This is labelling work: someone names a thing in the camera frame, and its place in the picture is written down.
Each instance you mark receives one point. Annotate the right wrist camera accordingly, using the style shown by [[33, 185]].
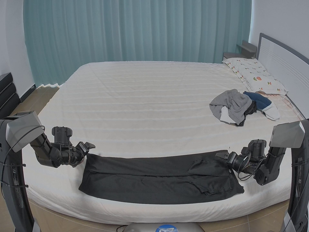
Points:
[[245, 151]]

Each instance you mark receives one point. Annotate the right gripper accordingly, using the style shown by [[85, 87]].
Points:
[[234, 162]]

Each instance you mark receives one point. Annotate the black T-shirt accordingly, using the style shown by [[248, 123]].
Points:
[[144, 177]]

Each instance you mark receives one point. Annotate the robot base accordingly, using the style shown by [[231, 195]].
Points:
[[144, 228]]

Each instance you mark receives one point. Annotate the white printed pillow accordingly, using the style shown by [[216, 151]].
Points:
[[256, 76]]

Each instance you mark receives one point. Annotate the pile of clothes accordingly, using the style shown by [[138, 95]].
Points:
[[237, 105]]

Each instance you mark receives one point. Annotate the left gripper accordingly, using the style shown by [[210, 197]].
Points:
[[81, 150]]

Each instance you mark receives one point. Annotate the black chest of drawers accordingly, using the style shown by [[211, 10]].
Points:
[[7, 93]]

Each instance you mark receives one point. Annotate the grey bedside table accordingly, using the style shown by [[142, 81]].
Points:
[[248, 47]]

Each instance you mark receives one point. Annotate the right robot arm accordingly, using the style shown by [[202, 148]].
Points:
[[287, 134]]

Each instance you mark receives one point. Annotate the blue-green curtain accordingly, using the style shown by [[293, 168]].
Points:
[[144, 20]]

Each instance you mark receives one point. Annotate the bed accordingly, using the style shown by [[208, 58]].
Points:
[[144, 93]]

